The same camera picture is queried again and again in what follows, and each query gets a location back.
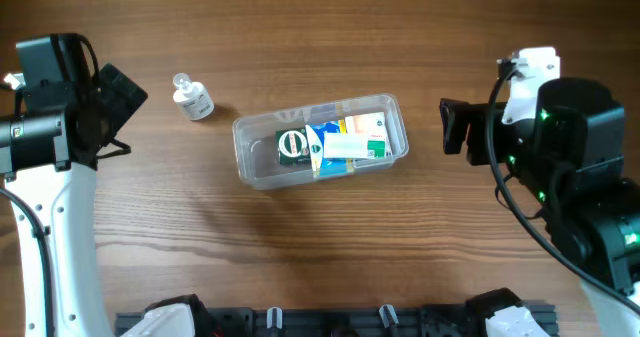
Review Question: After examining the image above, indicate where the small white plastic bottle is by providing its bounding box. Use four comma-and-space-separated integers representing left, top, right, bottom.
173, 73, 215, 121

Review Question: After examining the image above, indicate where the white Hansaplast plaster box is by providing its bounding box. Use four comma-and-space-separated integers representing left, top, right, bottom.
345, 112, 392, 159

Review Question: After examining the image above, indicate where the white green medicine box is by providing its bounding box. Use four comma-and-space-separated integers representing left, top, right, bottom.
323, 133, 387, 159

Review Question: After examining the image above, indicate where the blue yellow VapoDrops box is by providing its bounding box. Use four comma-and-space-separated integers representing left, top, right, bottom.
306, 120, 353, 178

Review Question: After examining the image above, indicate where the dark green tape packet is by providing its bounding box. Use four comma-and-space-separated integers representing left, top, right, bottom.
275, 127, 311, 166

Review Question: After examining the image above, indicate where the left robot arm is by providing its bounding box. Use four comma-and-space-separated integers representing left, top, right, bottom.
1, 33, 148, 336

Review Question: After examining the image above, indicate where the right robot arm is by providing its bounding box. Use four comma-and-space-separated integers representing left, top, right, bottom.
439, 78, 639, 336

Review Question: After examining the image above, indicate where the clear plastic container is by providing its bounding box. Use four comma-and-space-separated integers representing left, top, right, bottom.
233, 94, 409, 190

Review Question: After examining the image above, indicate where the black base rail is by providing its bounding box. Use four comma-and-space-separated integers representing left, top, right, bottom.
113, 299, 559, 337

